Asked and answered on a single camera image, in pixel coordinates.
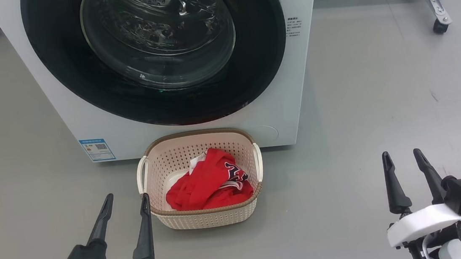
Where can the cream perforated plastic laundry basket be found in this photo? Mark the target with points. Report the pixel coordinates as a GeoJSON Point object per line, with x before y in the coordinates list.
{"type": "Point", "coordinates": [205, 218]}

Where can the washing machine glass door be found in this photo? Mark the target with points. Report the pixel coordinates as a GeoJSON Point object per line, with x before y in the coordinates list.
{"type": "Point", "coordinates": [64, 69]}

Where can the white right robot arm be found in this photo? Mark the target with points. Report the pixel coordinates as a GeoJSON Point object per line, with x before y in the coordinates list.
{"type": "Point", "coordinates": [453, 249]}

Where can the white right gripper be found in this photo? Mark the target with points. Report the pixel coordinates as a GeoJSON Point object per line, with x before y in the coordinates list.
{"type": "Point", "coordinates": [421, 225]}

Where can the small black text sticker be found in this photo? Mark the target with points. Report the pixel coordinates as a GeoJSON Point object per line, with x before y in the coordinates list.
{"type": "Point", "coordinates": [294, 27]}

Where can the white front-load washing machine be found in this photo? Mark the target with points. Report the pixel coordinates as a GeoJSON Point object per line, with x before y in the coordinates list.
{"type": "Point", "coordinates": [39, 80]}

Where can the red sports jersey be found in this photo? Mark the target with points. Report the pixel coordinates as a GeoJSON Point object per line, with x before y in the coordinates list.
{"type": "Point", "coordinates": [206, 187]}

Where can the round white drain filter cover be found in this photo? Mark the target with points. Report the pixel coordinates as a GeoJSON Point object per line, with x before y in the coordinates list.
{"type": "Point", "coordinates": [266, 132]}

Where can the blue energy label sticker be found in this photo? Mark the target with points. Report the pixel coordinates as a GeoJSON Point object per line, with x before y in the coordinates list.
{"type": "Point", "coordinates": [97, 149]}

